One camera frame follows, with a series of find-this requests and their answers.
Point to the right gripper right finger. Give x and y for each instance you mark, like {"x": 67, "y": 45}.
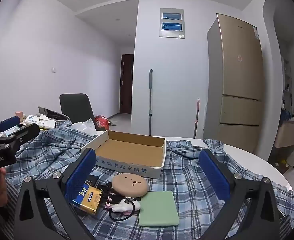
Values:
{"x": 261, "y": 219}

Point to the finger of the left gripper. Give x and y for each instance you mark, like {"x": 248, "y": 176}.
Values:
{"x": 24, "y": 135}
{"x": 9, "y": 123}

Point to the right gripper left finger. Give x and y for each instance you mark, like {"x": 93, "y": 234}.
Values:
{"x": 32, "y": 219}

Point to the yellow blue battery pack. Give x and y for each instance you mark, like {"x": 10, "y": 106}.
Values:
{"x": 88, "y": 199}

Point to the person's left hand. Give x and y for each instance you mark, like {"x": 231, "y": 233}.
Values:
{"x": 3, "y": 187}

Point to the white tissue box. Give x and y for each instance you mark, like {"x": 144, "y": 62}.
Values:
{"x": 42, "y": 121}

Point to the grey striped cloth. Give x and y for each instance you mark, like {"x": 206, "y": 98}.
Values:
{"x": 12, "y": 194}

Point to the black office chair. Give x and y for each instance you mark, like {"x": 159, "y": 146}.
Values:
{"x": 78, "y": 108}

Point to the clear plastic bag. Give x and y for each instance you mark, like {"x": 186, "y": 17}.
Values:
{"x": 86, "y": 127}

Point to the red plastic bag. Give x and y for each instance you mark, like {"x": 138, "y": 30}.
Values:
{"x": 101, "y": 122}

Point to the cardboard box on floor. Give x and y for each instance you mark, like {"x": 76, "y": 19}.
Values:
{"x": 285, "y": 135}

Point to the open cardboard box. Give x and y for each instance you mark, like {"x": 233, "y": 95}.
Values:
{"x": 143, "y": 155}

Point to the dark wooden door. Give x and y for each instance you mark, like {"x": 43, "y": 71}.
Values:
{"x": 126, "y": 81}

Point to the gold refrigerator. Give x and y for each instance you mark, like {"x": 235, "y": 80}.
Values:
{"x": 236, "y": 83}

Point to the pink broom handle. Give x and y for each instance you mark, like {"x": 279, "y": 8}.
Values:
{"x": 196, "y": 118}

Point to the green mop handle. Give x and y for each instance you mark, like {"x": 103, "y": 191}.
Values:
{"x": 150, "y": 100}

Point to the wall electrical panel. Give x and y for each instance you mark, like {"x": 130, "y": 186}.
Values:
{"x": 172, "y": 23}

